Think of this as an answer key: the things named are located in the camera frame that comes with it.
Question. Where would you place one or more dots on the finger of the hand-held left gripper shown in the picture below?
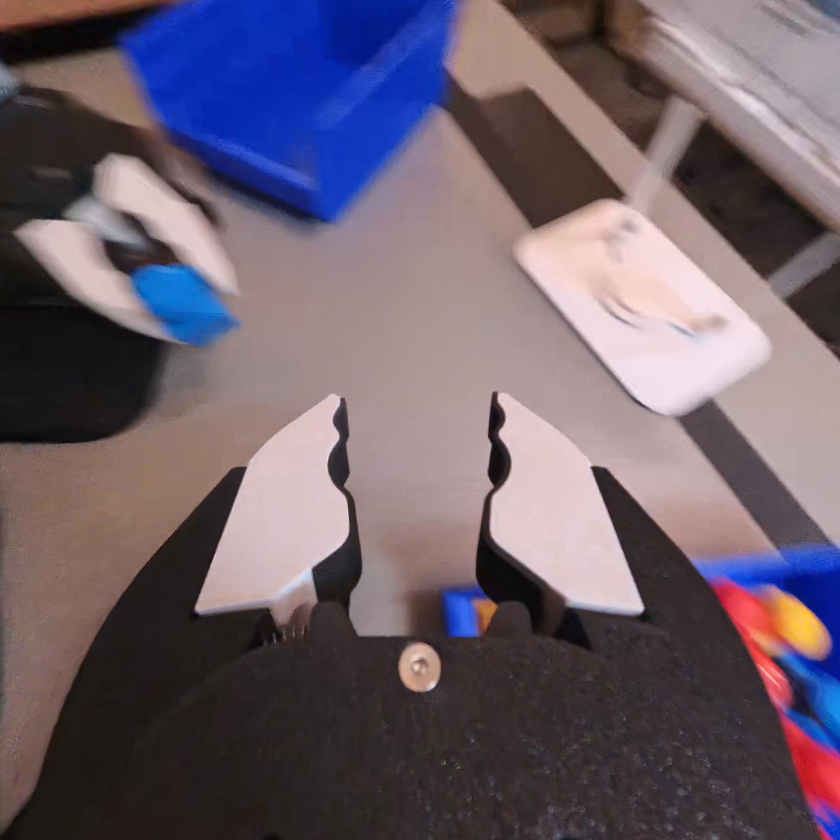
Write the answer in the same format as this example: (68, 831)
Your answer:
(72, 262)
(170, 210)

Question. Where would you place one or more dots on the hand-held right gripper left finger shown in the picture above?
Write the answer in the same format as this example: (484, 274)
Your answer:
(275, 531)

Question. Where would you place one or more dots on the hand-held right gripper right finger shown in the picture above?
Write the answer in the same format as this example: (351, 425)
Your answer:
(564, 525)

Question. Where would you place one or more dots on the blue mega block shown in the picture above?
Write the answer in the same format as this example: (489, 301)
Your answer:
(184, 305)

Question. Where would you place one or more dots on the blue plastic bin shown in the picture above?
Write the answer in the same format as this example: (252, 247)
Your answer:
(262, 85)
(814, 571)

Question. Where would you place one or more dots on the pile of mega blocks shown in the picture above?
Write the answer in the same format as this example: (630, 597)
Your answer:
(787, 630)

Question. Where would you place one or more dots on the white tablet stand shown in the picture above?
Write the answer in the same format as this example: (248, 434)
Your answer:
(630, 308)

